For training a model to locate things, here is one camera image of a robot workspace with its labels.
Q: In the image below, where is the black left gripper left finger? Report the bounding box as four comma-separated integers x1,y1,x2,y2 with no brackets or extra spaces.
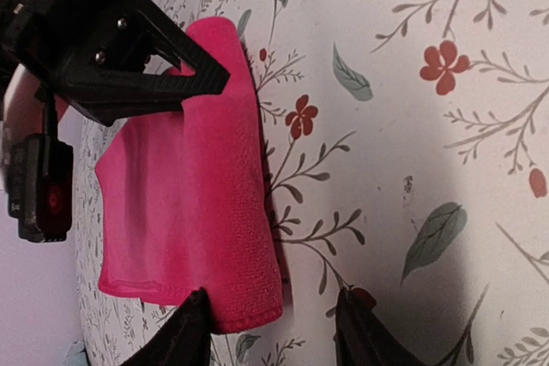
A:
122,288,212,366

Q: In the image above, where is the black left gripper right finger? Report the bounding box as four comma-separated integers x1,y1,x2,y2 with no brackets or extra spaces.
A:
334,287,424,366

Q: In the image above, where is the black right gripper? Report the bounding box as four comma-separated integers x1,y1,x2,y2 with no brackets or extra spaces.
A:
1,0,230,126

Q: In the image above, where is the pink towel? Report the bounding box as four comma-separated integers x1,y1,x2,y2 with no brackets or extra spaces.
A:
95,17,283,334

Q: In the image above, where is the light blue towel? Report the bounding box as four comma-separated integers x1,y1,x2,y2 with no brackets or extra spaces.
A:
62,340,90,366

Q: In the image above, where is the floral tablecloth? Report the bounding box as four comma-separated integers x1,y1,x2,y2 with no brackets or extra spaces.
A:
70,0,549,366

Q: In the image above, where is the right black cable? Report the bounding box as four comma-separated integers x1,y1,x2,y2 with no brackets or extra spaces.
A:
0,61,61,187

